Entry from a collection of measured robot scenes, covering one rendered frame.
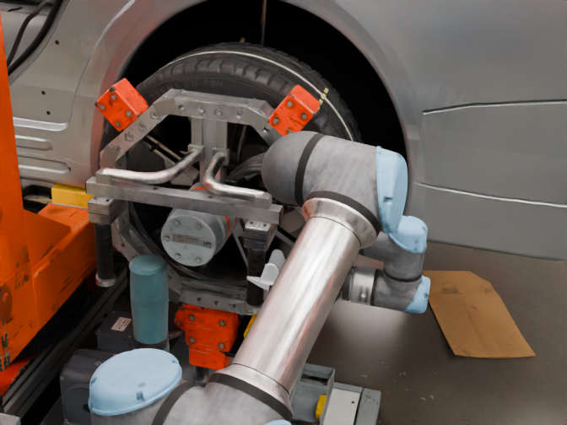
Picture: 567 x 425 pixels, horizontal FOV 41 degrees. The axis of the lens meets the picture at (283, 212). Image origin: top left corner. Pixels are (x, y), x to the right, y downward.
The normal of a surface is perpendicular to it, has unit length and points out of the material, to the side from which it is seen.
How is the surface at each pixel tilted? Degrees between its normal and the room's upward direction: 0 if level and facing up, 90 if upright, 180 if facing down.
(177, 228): 90
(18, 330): 90
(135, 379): 8
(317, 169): 57
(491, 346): 1
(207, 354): 90
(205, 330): 90
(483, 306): 2
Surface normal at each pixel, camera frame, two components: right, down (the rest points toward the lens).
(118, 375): -0.07, -0.92
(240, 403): -0.04, -0.49
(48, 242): 0.97, 0.15
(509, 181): -0.23, 0.43
